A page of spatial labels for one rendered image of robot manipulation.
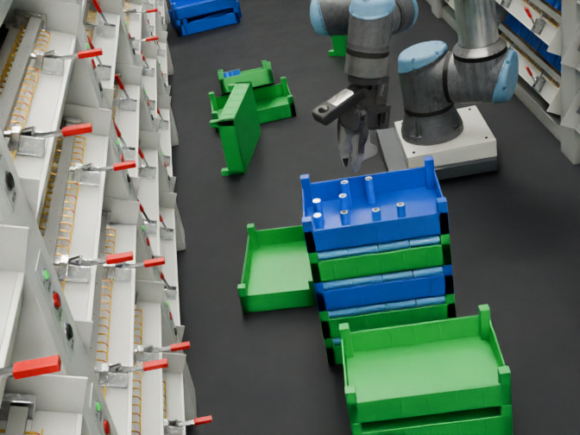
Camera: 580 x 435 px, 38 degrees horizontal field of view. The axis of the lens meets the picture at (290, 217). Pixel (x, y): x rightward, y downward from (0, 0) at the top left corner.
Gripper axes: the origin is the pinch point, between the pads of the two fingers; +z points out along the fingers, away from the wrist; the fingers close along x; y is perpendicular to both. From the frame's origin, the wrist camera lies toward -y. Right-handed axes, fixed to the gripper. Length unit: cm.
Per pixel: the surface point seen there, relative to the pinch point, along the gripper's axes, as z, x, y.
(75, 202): -14, -28, -69
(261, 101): 30, 133, 51
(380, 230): 8.2, -16.8, -2.3
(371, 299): 26.1, -14.9, -0.9
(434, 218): 4.8, -22.5, 7.0
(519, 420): 40, -49, 14
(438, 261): 15.5, -22.6, 9.9
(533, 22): -18, 41, 93
